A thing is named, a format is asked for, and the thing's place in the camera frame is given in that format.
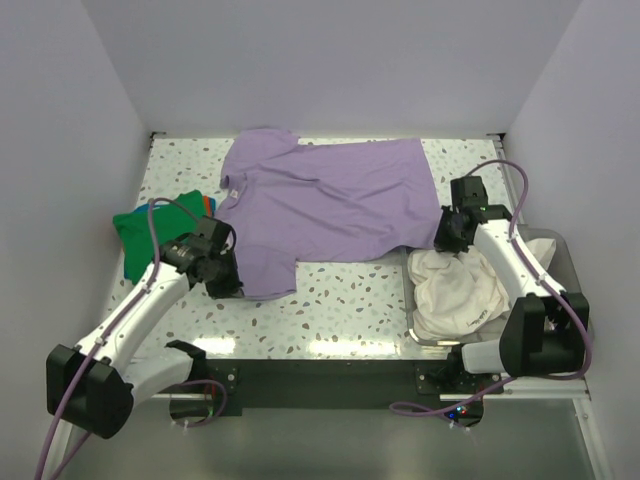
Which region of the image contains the purple t-shirt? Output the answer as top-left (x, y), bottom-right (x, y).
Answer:
top-left (215, 129), bottom-right (441, 300)

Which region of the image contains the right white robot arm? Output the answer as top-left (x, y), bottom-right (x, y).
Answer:
top-left (434, 175), bottom-right (591, 393)

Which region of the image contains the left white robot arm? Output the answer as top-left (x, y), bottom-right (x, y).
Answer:
top-left (46, 216), bottom-right (242, 439)

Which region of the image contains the folded green t-shirt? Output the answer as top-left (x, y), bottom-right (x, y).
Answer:
top-left (112, 190), bottom-right (219, 287)

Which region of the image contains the white t-shirt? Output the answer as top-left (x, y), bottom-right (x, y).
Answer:
top-left (406, 236), bottom-right (559, 343)

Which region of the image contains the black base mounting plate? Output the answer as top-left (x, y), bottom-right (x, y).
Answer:
top-left (168, 357), bottom-right (502, 429)

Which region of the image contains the clear plastic bin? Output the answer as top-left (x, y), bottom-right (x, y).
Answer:
top-left (400, 227), bottom-right (596, 351)

